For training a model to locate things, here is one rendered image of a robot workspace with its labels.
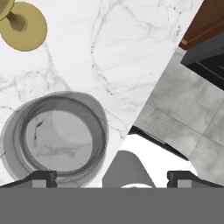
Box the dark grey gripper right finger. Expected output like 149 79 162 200
166 170 224 189

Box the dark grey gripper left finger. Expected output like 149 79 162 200
0 170 58 189

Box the clear glass jar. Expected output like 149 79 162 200
0 90 110 189

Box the dark grey cabinet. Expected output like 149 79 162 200
179 31 224 92

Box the gold candle holder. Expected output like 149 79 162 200
0 0 48 53

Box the brown wooden cabinet top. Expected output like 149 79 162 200
178 0 224 51

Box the white rounded block, black edge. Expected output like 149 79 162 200
118 125 200 189

